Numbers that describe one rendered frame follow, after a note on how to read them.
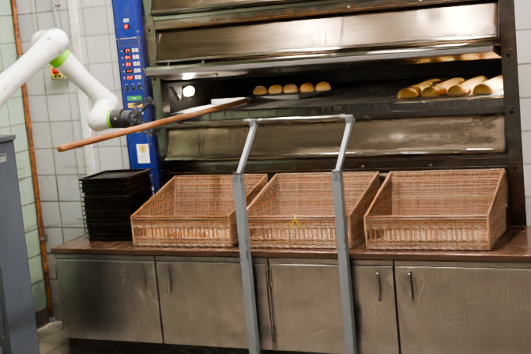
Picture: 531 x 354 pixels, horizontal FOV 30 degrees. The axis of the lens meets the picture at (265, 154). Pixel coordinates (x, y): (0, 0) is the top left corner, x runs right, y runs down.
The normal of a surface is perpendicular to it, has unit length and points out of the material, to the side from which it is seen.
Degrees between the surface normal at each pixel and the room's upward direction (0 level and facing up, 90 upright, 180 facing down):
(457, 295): 91
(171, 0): 70
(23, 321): 90
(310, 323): 94
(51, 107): 90
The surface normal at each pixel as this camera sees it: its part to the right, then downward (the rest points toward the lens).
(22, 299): 0.88, -0.02
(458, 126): -0.41, -0.19
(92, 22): -0.41, 0.15
